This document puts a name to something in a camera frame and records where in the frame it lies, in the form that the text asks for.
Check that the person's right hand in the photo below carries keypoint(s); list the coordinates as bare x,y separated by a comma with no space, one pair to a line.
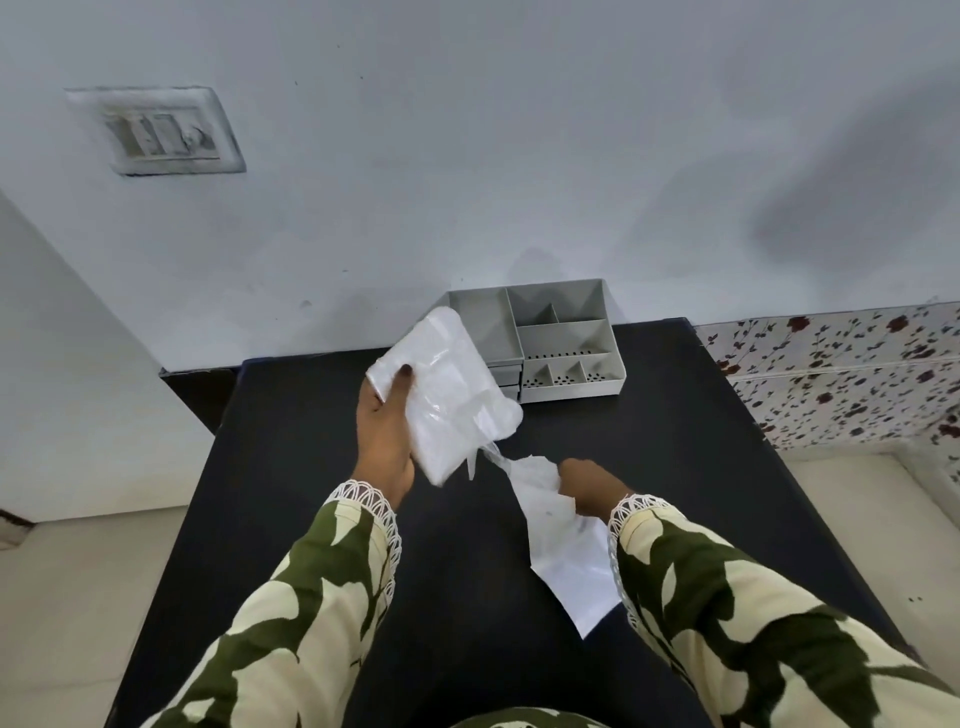
592,484

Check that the person's left hand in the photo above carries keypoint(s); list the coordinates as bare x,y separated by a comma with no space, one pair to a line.
381,439

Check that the white wall switch plate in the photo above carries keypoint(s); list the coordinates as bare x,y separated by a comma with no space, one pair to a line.
157,131

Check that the white packet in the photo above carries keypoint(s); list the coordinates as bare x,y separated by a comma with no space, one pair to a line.
450,390

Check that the person's left thumb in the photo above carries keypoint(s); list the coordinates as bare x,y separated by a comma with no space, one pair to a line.
403,390

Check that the person's left forearm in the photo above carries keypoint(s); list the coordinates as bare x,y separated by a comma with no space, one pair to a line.
289,607

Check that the grey desk organizer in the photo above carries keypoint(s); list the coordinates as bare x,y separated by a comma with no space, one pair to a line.
551,345

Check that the torn clear plastic wrapper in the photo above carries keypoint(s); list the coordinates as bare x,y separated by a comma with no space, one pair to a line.
551,517

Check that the person's right forearm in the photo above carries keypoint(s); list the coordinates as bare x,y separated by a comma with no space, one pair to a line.
757,615

